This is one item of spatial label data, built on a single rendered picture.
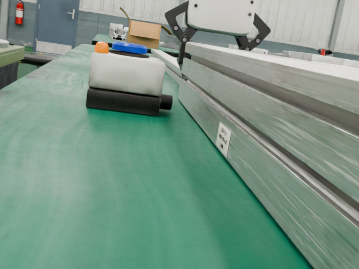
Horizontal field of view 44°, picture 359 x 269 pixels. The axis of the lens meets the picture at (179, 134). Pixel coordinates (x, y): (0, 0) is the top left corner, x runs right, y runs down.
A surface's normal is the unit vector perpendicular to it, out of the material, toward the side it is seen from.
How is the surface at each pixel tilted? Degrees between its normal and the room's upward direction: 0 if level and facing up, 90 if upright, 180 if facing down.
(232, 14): 94
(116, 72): 90
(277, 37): 90
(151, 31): 68
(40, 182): 0
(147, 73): 90
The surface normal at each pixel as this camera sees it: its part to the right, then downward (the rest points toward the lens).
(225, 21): 0.13, 0.33
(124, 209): 0.15, -0.97
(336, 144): -0.98, -0.12
